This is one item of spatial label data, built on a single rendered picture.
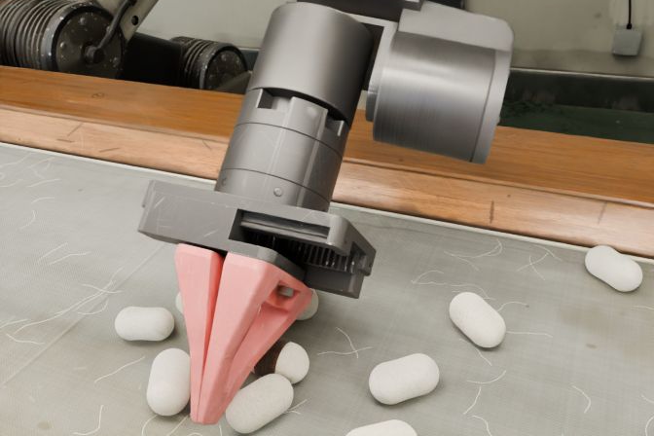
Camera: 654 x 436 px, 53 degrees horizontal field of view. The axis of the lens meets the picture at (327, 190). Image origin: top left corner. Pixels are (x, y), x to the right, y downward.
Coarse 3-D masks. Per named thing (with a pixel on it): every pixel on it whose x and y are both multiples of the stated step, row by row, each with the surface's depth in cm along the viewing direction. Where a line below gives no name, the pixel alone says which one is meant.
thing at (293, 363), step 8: (288, 344) 34; (296, 344) 34; (280, 352) 33; (288, 352) 33; (296, 352) 34; (304, 352) 34; (280, 360) 33; (288, 360) 33; (296, 360) 33; (304, 360) 34; (280, 368) 33; (288, 368) 33; (296, 368) 33; (304, 368) 34; (288, 376) 33; (296, 376) 33; (304, 376) 34
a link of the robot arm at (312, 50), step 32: (288, 32) 32; (320, 32) 32; (352, 32) 32; (384, 32) 32; (256, 64) 33; (288, 64) 31; (320, 64) 31; (352, 64) 32; (288, 96) 32; (320, 96) 31; (352, 96) 33
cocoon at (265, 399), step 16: (256, 384) 32; (272, 384) 32; (288, 384) 32; (240, 400) 31; (256, 400) 31; (272, 400) 31; (288, 400) 32; (240, 416) 31; (256, 416) 31; (272, 416) 32; (240, 432) 31
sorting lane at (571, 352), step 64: (0, 192) 53; (64, 192) 53; (128, 192) 52; (0, 256) 46; (64, 256) 45; (128, 256) 45; (384, 256) 43; (448, 256) 43; (512, 256) 42; (576, 256) 42; (0, 320) 40; (64, 320) 40; (320, 320) 38; (384, 320) 38; (448, 320) 38; (512, 320) 37; (576, 320) 37; (640, 320) 37; (0, 384) 36; (64, 384) 35; (128, 384) 35; (320, 384) 34; (448, 384) 34; (512, 384) 33; (576, 384) 33; (640, 384) 33
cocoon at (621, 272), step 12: (588, 252) 40; (600, 252) 39; (612, 252) 39; (588, 264) 40; (600, 264) 39; (612, 264) 38; (624, 264) 38; (636, 264) 38; (600, 276) 39; (612, 276) 38; (624, 276) 38; (636, 276) 38; (624, 288) 38
